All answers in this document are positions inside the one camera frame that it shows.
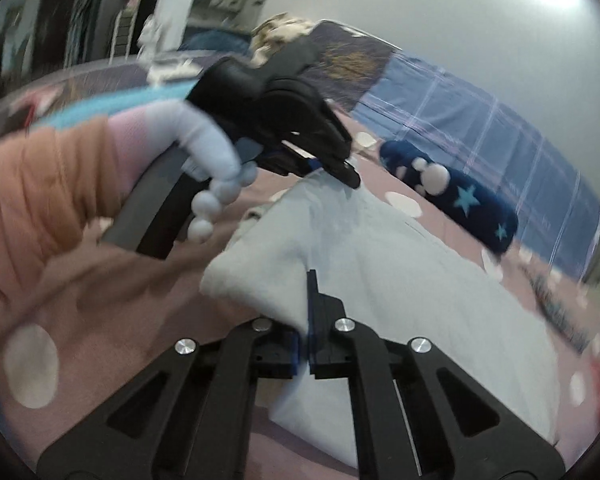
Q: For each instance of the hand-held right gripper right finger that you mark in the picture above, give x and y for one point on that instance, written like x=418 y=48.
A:
x=330 y=340

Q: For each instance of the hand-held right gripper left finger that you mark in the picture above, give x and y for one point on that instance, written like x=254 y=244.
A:
x=260 y=360

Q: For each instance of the white t-shirt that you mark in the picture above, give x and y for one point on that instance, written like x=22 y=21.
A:
x=405 y=285

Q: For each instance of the beige crumpled clothes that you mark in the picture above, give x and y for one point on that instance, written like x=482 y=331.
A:
x=280 y=32

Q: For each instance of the person's left hand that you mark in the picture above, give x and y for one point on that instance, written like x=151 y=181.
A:
x=205 y=145

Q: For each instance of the white hanging cloth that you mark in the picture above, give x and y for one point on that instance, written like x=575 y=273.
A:
x=172 y=15

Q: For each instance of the dark tree print pillow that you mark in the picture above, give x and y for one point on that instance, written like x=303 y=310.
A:
x=350 y=60

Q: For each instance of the pink polka dot bedspread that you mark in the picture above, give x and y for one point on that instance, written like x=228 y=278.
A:
x=145 y=310

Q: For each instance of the teal textured blanket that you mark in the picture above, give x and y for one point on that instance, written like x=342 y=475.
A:
x=105 y=105

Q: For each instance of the navy star fleece blanket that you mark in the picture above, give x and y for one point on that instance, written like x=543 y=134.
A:
x=460 y=195

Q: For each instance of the floral patterned cloth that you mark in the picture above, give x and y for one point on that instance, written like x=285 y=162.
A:
x=565 y=305

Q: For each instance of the blue plaid pillow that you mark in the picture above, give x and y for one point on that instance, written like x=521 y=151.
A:
x=480 y=130

